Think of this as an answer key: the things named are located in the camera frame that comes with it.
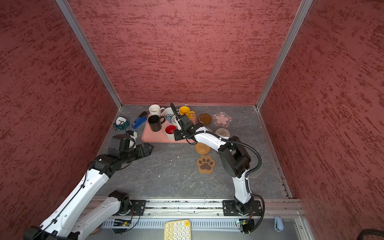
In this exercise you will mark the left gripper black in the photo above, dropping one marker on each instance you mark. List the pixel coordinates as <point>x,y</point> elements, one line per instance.
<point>147,152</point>

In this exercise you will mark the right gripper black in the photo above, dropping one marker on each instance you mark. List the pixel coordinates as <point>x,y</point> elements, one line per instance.
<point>178,137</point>

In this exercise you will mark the white mug red inside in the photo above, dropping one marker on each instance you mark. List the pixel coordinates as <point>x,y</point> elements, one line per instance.
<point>169,131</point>

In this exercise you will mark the dark brown cork coaster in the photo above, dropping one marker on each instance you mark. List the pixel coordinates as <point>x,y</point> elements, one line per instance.
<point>204,119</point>

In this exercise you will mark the woven rattan coaster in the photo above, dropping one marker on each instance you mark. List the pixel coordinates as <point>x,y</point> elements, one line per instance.
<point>202,149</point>

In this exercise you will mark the colourful zigzag woven coaster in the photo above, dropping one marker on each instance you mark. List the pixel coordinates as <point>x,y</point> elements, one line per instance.
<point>223,132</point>

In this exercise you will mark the pink flower coaster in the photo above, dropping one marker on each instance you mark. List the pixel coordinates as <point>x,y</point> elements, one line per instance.
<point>221,120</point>

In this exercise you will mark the brown paw print coaster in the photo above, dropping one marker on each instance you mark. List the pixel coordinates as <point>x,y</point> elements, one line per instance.
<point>206,164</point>

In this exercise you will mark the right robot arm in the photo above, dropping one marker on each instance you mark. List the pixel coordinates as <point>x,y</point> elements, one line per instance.
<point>238,159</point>

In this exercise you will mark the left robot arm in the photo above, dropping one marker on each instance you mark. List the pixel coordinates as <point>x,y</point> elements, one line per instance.
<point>65,223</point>

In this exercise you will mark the white mug centre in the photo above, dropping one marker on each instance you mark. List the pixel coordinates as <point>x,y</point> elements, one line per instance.
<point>175,122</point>

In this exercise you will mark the yellow mug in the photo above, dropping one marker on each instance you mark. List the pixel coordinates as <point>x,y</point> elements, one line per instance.
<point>184,110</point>

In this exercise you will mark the white speckled blue mug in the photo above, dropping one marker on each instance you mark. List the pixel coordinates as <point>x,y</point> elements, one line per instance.
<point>168,113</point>

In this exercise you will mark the black mug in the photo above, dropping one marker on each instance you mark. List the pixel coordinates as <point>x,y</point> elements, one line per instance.
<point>155,122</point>

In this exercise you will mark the blue stapler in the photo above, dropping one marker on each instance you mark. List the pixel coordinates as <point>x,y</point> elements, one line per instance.
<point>140,120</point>

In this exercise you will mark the green tape measure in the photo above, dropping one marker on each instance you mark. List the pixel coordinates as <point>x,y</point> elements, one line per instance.
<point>121,124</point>

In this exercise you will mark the white mug back left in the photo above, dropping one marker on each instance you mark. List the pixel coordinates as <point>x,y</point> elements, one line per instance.
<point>156,110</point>

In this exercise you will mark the yellow keypad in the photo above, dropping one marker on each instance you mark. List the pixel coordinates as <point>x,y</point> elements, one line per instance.
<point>178,230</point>

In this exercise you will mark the light blue computer mouse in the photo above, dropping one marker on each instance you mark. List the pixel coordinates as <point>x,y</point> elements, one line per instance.
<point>279,224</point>

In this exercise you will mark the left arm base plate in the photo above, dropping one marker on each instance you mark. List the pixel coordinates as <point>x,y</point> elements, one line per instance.
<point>138,207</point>

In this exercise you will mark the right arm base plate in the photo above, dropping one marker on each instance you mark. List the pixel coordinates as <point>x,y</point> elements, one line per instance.
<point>229,208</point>

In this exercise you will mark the aluminium rail frame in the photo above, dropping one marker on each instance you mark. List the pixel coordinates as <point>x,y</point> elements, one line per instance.
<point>213,210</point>

